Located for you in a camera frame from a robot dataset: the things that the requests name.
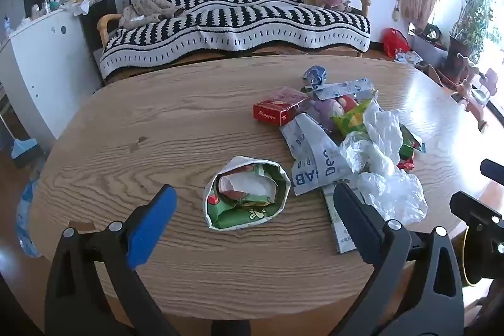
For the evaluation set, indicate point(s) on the small bottles group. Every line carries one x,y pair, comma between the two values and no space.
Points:
45,7

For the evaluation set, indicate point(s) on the blue white packets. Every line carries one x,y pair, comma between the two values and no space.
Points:
407,57

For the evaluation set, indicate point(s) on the wooden sofa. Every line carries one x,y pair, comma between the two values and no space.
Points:
103,25

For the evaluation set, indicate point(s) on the potted green plant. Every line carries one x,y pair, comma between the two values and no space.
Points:
470,21

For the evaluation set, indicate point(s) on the crumpled blue foil wrapper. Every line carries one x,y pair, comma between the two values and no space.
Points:
315,76

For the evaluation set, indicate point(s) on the white cabinet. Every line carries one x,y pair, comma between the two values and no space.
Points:
51,76

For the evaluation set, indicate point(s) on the green yellow snack wrapper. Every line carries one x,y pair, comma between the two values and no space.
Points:
252,200

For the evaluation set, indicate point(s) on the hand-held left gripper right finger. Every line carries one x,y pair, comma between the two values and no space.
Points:
354,218

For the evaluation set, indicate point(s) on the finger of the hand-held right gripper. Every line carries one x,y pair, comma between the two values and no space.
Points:
474,211
494,170

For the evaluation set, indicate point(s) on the brown plush toy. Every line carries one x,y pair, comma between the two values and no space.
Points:
149,7

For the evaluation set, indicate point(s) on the white bag blue letters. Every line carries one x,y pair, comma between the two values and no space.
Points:
315,155

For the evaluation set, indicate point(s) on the red cardboard box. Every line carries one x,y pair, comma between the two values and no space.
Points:
275,109

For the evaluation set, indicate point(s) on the pink tricycle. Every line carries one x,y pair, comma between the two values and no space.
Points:
472,100

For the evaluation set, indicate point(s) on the black cabinet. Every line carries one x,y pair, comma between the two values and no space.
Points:
98,9

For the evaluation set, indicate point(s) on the white crumpled papers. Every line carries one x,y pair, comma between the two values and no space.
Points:
84,7

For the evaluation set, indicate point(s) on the white green paper bag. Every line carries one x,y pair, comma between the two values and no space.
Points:
214,212

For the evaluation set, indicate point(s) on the sofa with striped blanket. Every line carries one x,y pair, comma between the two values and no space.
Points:
236,21

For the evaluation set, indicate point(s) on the white low box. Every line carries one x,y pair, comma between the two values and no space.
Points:
431,52

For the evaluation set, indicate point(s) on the hanging ornament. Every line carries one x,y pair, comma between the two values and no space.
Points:
397,11

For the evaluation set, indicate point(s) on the red plastic bag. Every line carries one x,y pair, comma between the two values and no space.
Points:
395,42

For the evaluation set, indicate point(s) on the red green wrapper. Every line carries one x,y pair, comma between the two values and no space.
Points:
409,147

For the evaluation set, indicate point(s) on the white crumpled plastic bag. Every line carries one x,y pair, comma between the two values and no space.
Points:
393,194

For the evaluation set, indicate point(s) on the purple plush toy red cap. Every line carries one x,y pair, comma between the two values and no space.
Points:
327,109

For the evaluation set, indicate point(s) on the flattened blue white carton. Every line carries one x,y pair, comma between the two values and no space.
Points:
346,88

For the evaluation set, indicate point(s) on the white carton strip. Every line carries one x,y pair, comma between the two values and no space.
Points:
340,233

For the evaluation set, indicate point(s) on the green snack packet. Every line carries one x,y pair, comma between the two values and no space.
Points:
350,121

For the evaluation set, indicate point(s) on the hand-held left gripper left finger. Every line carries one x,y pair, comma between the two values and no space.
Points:
153,225

